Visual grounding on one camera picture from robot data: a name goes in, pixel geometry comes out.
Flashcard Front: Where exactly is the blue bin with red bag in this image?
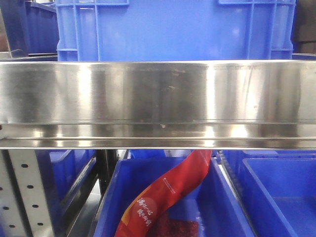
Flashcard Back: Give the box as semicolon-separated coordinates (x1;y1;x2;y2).
95;154;254;237

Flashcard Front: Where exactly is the blue bin lower right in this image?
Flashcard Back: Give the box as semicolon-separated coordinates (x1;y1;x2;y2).
218;150;316;237

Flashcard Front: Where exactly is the stainless steel shelf beam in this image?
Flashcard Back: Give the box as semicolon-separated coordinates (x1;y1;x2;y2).
0;60;316;150

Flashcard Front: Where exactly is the red printed plastic bag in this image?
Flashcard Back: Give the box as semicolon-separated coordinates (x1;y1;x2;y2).
115;150;212;237

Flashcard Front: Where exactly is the large blue crate on shelf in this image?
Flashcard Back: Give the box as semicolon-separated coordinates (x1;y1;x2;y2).
55;0;296;61

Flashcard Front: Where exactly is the perforated steel shelf post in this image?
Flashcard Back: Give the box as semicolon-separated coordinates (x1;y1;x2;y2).
0;150;57;237

